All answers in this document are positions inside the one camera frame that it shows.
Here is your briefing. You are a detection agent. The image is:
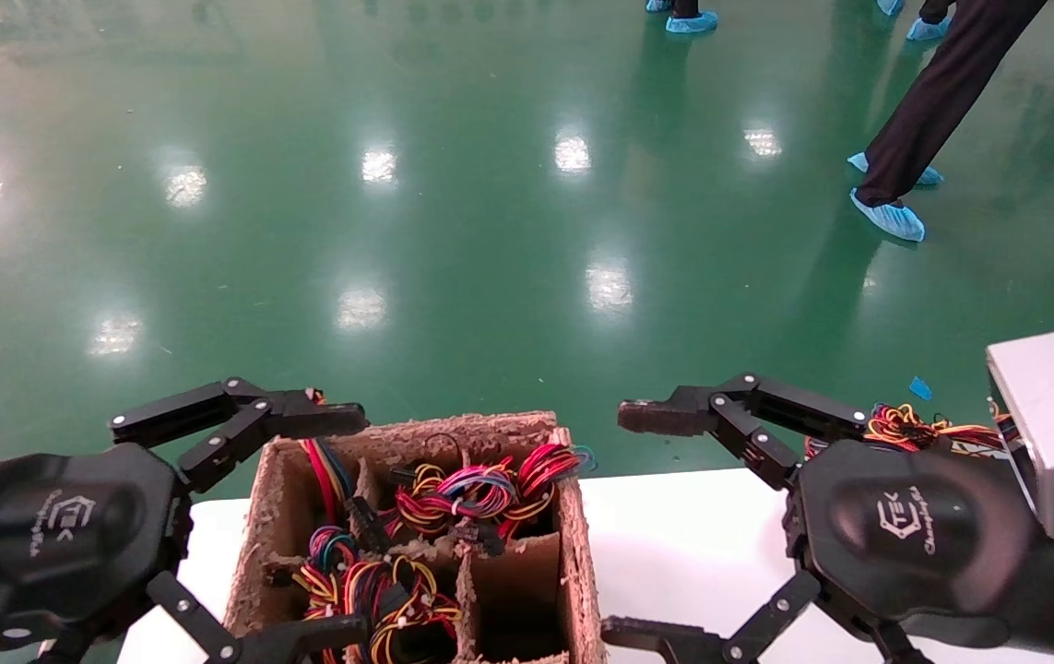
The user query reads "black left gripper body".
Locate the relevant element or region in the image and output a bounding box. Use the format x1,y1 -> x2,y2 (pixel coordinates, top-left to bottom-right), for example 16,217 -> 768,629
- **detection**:
0,443 -> 194,664

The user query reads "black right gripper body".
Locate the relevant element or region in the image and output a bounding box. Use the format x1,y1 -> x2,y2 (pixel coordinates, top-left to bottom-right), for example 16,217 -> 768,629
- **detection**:
785,438 -> 1039,664

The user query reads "red yellow blue wire bundle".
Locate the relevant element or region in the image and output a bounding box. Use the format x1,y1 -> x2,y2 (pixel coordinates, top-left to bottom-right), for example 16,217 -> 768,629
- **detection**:
301,387 -> 360,528

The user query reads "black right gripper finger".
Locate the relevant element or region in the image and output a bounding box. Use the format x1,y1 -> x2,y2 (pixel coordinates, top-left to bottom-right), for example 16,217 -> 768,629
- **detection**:
619,372 -> 870,492
600,567 -> 825,664

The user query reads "brown cardboard divider box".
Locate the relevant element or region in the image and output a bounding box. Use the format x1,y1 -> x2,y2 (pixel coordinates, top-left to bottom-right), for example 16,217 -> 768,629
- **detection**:
224,410 -> 608,664

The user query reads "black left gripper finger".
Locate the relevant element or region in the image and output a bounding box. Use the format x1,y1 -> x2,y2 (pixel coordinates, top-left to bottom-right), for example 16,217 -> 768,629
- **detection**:
110,376 -> 371,494
148,572 -> 371,664

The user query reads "yellow red black wire bundle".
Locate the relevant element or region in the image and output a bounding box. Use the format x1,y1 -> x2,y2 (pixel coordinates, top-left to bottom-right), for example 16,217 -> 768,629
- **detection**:
291,526 -> 465,664

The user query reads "red blue purple wire bundle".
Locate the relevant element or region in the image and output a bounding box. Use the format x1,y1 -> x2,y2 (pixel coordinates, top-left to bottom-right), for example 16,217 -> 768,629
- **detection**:
386,443 -> 599,554

